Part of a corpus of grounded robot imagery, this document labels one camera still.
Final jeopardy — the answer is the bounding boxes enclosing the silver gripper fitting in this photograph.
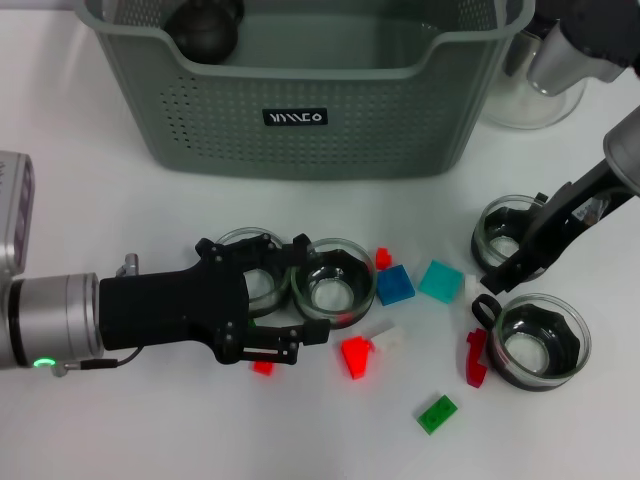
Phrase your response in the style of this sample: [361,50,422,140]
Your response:
[574,197,612,224]
[116,252,141,278]

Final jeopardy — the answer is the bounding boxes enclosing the white long brick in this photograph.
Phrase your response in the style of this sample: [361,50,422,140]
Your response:
[367,322,407,354]

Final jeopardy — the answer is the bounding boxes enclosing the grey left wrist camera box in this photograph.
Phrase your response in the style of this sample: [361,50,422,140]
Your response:
[0,149,35,275]

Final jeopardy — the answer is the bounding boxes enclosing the silver left gripper fitting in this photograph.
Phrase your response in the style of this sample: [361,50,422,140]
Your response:
[116,252,141,278]

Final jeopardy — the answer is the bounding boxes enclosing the black round teapot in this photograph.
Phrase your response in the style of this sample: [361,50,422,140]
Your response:
[163,0,246,65]

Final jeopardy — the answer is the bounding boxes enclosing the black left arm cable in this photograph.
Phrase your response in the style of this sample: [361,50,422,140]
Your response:
[49,347,144,379]

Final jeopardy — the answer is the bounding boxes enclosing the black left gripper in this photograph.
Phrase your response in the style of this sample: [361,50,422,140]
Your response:
[98,233,332,365]

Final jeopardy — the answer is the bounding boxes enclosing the blue square brick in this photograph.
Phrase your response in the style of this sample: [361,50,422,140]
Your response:
[375,264,416,307]

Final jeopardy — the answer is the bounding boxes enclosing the glass carafe with black lid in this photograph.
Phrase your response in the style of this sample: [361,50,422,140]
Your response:
[479,14,589,131]

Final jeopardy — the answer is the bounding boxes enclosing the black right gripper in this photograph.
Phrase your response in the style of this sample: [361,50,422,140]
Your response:
[479,158,632,296]

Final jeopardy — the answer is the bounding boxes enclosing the dark red curved brick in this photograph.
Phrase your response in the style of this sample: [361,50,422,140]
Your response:
[465,328,489,389]

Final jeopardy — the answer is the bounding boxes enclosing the teal square brick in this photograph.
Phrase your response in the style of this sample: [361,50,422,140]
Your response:
[417,258,466,306]

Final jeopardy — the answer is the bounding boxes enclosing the grey-green perforated storage bin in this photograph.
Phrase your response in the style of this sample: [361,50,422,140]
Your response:
[74,0,536,182]

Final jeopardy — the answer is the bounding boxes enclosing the glass teacup with black sleeve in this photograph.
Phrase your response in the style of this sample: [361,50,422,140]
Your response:
[289,233,377,331]
[214,227,296,319]
[472,293,593,392]
[470,194,556,276]

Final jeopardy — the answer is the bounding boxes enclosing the large red sloped brick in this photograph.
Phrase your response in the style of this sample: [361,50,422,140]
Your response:
[340,336,375,381]

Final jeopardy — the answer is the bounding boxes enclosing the silver right gripper fitting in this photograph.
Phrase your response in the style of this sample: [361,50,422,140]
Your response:
[574,197,612,224]

